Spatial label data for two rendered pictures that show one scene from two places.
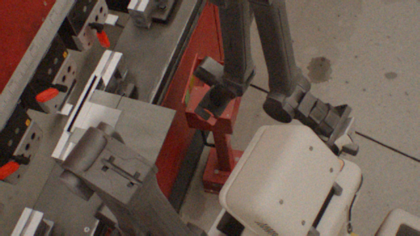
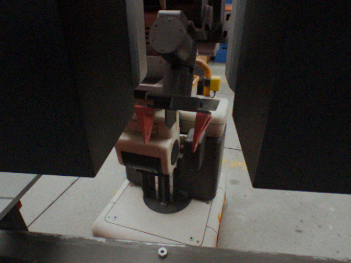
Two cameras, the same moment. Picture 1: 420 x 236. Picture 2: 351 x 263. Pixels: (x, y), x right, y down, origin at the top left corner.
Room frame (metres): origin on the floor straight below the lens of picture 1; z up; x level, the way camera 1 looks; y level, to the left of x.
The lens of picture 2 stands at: (0.59, 0.63, 1.23)
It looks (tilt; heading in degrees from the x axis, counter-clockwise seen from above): 29 degrees down; 246
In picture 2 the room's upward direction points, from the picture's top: straight up
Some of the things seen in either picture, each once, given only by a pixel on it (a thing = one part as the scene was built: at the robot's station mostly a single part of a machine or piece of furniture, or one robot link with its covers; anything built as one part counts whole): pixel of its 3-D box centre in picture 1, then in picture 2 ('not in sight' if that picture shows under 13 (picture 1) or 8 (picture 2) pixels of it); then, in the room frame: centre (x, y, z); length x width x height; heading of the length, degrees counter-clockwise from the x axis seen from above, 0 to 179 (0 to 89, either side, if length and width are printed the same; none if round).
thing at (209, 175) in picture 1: (233, 172); not in sight; (0.93, -0.07, 0.06); 0.25 x 0.20 x 0.12; 66
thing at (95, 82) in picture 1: (84, 104); not in sight; (0.86, 0.35, 0.99); 0.20 x 0.03 x 0.03; 150
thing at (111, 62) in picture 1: (92, 109); not in sight; (0.88, 0.35, 0.92); 0.39 x 0.06 x 0.10; 150
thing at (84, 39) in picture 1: (76, 11); not in sight; (0.98, 0.28, 1.26); 0.15 x 0.09 x 0.17; 150
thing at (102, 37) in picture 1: (100, 35); not in sight; (0.93, 0.24, 1.20); 0.04 x 0.02 x 0.10; 60
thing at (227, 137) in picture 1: (222, 139); not in sight; (0.95, -0.04, 0.39); 0.05 x 0.05 x 0.54; 66
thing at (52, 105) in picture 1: (41, 72); not in sight; (0.81, 0.38, 1.26); 0.15 x 0.09 x 0.17; 150
